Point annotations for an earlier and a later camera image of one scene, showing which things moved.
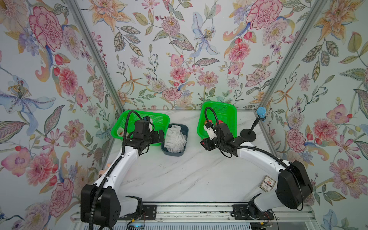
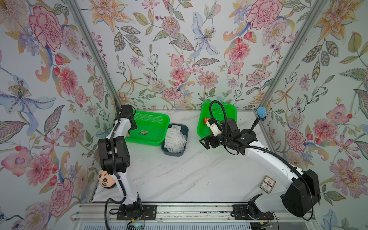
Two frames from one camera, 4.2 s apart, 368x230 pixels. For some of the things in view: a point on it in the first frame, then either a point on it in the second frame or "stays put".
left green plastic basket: x=161 y=122 stays put
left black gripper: x=156 y=138 → x=134 y=124
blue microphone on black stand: x=249 y=135 stays put
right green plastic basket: x=227 y=112 stays put
